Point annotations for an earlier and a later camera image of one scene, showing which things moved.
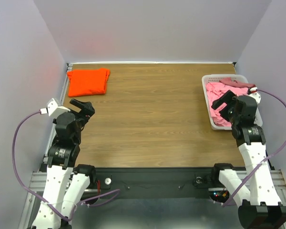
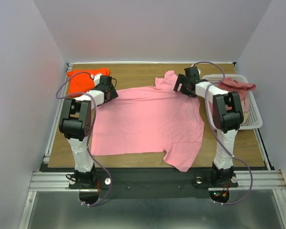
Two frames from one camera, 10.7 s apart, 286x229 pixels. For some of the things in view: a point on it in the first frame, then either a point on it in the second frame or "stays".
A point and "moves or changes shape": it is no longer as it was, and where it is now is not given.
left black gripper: x=87 y=111 → x=113 y=94
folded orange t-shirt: x=86 y=82 stays
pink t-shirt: x=214 y=90 moves or changes shape
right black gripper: x=228 y=105 → x=182 y=83
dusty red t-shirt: x=229 y=82 stays
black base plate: x=155 y=182 stays
